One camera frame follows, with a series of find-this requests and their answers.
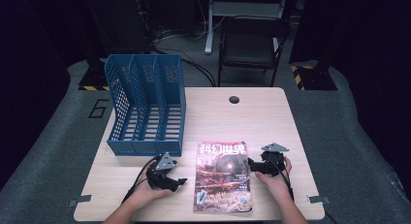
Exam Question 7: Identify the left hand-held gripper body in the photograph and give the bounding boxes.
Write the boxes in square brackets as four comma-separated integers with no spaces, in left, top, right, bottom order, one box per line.
[145,151,180,193]

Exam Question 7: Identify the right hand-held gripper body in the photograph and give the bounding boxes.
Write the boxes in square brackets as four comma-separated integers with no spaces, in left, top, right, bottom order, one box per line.
[257,143,290,177]

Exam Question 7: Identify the magazine with reddish cover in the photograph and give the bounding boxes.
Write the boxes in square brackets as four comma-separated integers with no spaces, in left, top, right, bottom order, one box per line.
[193,141,254,214]

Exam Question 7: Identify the blue plastic file rack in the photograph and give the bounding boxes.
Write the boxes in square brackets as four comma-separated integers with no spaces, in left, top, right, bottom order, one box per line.
[104,53,187,157]

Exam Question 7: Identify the person's left hand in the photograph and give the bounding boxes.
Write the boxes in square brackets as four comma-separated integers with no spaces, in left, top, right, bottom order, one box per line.
[132,165,174,205]

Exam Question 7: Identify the person's right hand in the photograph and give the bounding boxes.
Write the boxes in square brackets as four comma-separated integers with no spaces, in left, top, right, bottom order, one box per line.
[254,156,294,203]

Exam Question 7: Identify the black stand base striped tape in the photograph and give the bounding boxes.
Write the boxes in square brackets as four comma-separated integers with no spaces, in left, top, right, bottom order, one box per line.
[290,60,339,92]
[78,54,111,92]

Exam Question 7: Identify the black folding chair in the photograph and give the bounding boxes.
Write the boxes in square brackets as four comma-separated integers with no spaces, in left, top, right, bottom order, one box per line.
[217,16,292,88]

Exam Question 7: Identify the dark equipment cabinet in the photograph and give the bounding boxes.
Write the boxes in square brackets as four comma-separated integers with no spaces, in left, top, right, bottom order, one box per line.
[81,0,151,57]

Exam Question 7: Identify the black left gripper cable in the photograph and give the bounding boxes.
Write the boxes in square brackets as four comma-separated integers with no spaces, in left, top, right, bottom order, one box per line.
[121,156,160,205]

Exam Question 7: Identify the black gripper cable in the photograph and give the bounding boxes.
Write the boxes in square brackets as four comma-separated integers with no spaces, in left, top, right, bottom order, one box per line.
[269,158,296,201]
[121,156,160,205]

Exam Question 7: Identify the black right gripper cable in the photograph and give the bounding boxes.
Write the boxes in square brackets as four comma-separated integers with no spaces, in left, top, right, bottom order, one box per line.
[269,158,296,201]

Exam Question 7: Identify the grey metal table bracket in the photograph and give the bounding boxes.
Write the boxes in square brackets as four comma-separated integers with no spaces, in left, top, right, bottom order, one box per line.
[306,195,332,206]
[67,194,93,208]

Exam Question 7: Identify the black floor cables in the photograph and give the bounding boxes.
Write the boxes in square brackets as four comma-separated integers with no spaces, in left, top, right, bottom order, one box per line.
[150,25,217,88]

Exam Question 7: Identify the white metal desk frame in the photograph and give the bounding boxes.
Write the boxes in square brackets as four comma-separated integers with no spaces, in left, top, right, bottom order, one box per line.
[204,0,290,55]

